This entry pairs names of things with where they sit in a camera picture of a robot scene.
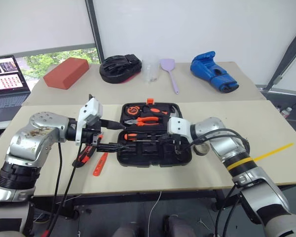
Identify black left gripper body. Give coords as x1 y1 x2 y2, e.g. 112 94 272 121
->
81 118 105 149

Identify orange black utility knife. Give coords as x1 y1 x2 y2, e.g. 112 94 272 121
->
72 145 97 168

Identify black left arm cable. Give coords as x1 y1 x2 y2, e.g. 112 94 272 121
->
45 142 89 237

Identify black boxing focus pad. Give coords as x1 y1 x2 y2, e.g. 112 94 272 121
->
99 53 143 85

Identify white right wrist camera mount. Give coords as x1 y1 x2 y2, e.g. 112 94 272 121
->
167 117 192 139

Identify blue boxing glove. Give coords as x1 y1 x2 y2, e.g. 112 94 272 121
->
190 50 240 94

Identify orange handled pliers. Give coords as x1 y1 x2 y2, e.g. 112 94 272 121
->
123 116 163 127

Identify thin white wire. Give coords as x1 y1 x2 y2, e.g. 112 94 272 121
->
148 190 163 237

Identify black plastic tool case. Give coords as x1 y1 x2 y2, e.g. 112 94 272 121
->
116 98 193 167

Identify silver hammer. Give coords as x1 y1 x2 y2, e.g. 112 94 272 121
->
169 105 184 119

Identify open laptop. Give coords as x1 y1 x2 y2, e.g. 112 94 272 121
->
0 54 32 111

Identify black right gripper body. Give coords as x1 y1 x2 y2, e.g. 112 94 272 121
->
165 133 189 150

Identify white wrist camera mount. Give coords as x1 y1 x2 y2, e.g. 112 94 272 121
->
167 117 192 139
75 97 105 146

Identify grey tape roll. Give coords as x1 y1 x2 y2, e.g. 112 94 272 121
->
193 143 211 157

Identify clear plastic cup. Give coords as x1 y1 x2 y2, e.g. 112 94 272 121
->
141 58 160 84

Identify purple silicone spatula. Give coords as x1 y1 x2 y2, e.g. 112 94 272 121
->
159 58 181 95

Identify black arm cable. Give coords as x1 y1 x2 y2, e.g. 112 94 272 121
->
174 127 250 237
45 142 89 237

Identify dark window frame post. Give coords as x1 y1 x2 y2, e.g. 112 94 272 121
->
84 0 106 65

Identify red foam block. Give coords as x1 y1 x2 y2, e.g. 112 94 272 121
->
43 57 90 90

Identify dark diagonal metal beam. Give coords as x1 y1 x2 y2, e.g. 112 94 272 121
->
264 24 296 92

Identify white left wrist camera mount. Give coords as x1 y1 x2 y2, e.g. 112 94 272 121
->
75 97 105 146

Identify orange black tape measure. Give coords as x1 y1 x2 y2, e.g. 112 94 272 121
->
125 105 140 117

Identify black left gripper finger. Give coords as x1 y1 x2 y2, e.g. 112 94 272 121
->
99 119 127 131
95 142 130 154

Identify flat orange plastic tool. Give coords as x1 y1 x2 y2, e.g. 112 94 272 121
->
92 152 109 177

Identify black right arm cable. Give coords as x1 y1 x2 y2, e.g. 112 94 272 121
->
174 127 250 237

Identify small plastic bottle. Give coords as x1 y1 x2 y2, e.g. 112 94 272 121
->
280 107 294 119

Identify orange black screwdriver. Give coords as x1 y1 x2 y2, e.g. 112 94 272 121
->
123 132 165 142

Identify yellow cable tie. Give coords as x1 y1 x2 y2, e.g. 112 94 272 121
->
226 142 295 171

